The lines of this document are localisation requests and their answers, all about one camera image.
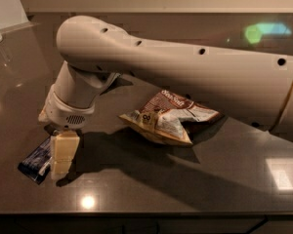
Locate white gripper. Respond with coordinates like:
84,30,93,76
38,85,95,180

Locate dark blue rxbar wrapper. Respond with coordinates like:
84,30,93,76
18,136,51,184

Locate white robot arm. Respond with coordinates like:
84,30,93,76
39,16,293,142

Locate brown cream Late July bag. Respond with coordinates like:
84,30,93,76
119,90,224,146

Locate white panel at corner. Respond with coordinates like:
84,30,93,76
0,0,28,29

